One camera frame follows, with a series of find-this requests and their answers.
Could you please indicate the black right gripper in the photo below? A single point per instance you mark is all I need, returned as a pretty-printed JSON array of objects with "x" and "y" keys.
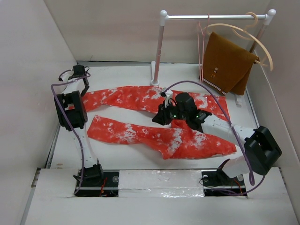
[{"x": 161, "y": 116}]

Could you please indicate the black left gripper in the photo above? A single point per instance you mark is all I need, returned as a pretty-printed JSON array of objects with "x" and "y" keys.
[{"x": 83, "y": 92}]

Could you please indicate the orange tie-dye trousers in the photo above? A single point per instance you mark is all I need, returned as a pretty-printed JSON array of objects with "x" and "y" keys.
[{"x": 173, "y": 139}]

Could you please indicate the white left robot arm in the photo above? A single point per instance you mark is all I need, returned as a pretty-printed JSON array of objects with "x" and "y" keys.
[{"x": 68, "y": 97}]

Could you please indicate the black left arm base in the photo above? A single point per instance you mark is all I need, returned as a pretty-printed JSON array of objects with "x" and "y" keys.
[{"x": 108, "y": 187}]

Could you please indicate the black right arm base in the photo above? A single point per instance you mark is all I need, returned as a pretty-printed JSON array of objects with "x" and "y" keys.
[{"x": 216, "y": 183}]

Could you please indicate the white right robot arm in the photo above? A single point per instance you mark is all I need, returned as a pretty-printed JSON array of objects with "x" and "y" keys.
[{"x": 259, "y": 149}]

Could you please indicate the brown folded trousers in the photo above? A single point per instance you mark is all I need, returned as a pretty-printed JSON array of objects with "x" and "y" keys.
[{"x": 226, "y": 66}]

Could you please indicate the beige wooden hanger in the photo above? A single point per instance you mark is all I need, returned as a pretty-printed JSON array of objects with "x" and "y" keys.
[{"x": 244, "y": 34}]

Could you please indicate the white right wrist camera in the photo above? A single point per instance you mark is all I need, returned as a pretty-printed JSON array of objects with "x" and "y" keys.
[{"x": 167, "y": 94}]

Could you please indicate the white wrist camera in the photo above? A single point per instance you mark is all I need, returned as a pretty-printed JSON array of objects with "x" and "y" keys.
[
  {"x": 167, "y": 94},
  {"x": 63, "y": 77}
]

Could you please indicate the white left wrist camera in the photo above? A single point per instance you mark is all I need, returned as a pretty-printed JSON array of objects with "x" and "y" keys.
[{"x": 63, "y": 77}]

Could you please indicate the pink wire hanger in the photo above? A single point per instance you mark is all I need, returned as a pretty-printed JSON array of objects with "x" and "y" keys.
[{"x": 201, "y": 34}]

